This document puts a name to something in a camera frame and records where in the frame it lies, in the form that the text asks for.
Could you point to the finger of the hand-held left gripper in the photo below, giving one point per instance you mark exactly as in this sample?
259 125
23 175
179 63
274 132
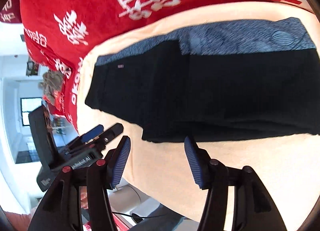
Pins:
93 132
112 133

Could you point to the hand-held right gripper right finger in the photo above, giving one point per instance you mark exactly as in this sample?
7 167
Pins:
195 163

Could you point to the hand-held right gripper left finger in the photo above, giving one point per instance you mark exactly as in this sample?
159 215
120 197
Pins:
121 163

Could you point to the black pants with blue floral stripes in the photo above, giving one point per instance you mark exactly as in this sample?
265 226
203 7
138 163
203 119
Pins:
212 88

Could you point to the dark window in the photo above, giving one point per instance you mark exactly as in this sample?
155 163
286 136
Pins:
30 111

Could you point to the peach towel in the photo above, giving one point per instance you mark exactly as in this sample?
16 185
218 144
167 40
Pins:
250 171

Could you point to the grey crumpled cloth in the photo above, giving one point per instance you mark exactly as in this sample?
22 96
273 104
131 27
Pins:
51 84

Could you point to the person's grey trouser legs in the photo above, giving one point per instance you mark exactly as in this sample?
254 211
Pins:
160 222

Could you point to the red printed blanket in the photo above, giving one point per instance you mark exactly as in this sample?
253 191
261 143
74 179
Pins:
125 8

